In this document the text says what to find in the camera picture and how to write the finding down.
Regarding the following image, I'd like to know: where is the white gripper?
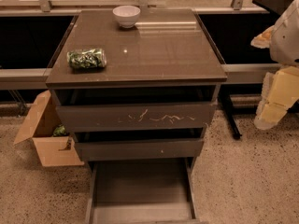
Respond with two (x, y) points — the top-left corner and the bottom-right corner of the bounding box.
(250, 0), (299, 130)

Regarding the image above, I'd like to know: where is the grey open bottom drawer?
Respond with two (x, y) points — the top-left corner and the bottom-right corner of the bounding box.
(85, 158), (200, 224)

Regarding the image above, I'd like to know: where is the grey top drawer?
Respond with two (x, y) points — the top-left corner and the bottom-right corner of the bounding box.
(56, 102), (217, 133)

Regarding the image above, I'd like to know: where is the grey middle drawer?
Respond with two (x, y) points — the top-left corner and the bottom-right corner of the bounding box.
(75, 139), (204, 161)

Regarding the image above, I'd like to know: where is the white ceramic bowl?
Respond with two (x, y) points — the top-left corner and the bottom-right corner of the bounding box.
(113, 6), (141, 28)

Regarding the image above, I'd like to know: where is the green item in box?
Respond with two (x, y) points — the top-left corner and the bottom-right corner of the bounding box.
(52, 124), (67, 137)

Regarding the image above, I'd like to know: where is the open cardboard box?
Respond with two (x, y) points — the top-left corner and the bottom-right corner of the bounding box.
(14, 91), (84, 167)

